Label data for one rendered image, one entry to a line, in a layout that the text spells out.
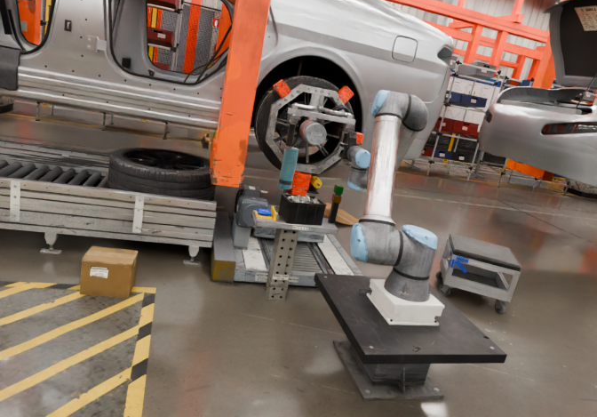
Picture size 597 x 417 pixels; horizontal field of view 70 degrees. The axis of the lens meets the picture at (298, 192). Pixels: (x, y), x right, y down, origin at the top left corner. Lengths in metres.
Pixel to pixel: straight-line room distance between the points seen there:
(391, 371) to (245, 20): 1.74
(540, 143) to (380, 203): 2.92
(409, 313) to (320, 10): 1.91
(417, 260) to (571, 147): 2.83
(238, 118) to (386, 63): 1.18
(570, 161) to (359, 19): 2.36
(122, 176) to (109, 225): 0.30
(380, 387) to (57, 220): 1.82
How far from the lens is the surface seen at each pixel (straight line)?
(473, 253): 2.85
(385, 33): 3.03
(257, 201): 2.59
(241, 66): 2.28
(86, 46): 2.88
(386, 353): 1.61
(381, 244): 1.72
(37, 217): 2.63
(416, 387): 2.03
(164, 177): 2.55
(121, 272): 2.20
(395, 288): 1.81
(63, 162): 3.38
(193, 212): 2.49
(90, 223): 2.58
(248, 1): 2.30
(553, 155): 4.45
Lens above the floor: 1.14
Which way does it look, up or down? 14 degrees down
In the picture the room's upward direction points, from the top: 11 degrees clockwise
